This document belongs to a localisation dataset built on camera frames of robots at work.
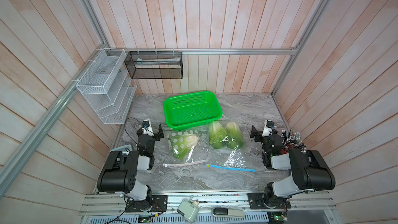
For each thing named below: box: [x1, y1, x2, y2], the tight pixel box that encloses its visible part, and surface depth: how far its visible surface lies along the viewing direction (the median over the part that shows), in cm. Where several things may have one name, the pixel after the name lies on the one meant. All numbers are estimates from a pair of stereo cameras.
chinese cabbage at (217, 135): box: [208, 120, 228, 149], surface depth 90 cm
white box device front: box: [177, 196, 200, 224], surface depth 70 cm
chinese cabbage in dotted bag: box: [169, 133, 200, 160], surface depth 88 cm
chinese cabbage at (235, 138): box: [225, 121, 245, 149], surface depth 89 cm
